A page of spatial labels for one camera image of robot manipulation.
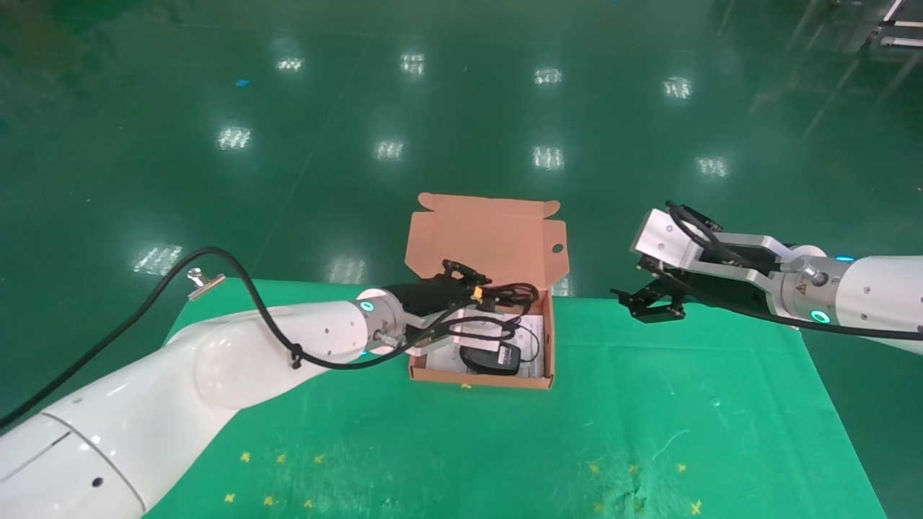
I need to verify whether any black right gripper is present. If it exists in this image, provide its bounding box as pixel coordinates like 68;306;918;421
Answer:
610;260;785;324

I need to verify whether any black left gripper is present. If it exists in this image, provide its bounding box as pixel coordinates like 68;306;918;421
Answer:
399;258;493;340

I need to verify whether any thin black cable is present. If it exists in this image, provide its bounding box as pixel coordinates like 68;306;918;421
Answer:
459;317;543;376

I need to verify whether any orange cardboard box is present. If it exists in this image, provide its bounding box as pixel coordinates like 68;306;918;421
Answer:
404;192;570;391

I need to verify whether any white printed leaflet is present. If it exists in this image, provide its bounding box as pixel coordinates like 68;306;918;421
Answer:
425;306;546;379

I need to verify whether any green table mat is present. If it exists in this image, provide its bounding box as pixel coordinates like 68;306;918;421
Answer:
144;278;888;519

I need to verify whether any metal binder clip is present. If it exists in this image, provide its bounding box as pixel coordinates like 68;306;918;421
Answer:
187;268;226;301

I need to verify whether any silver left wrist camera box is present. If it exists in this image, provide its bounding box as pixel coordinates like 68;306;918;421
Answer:
410;317;507;359

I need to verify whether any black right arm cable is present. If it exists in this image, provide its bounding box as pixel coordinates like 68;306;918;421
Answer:
638;200;923;341

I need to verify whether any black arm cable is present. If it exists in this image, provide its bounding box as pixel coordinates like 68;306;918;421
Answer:
638;200;923;341
0;247;520;431

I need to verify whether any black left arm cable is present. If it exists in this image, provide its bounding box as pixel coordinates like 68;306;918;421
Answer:
0;247;520;431

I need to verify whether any white metal frame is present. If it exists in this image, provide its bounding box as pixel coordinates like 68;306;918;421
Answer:
862;0;923;50

